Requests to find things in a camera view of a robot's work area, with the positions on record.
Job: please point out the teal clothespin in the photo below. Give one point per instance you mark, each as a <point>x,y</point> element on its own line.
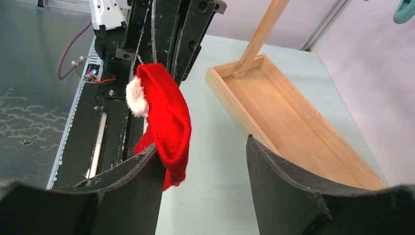
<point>404,12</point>

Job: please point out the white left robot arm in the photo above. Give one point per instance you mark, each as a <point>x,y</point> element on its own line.
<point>112,13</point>

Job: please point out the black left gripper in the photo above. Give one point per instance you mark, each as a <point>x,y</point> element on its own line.
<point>153,33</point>

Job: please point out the red Santa sock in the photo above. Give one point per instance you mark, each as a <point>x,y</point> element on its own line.
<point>155,96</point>

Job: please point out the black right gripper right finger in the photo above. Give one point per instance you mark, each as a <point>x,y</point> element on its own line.
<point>289,200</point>

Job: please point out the wooden hanger stand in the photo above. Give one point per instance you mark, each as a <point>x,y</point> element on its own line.
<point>264,103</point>

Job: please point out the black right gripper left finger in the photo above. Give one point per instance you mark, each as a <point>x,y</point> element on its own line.
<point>124,200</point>

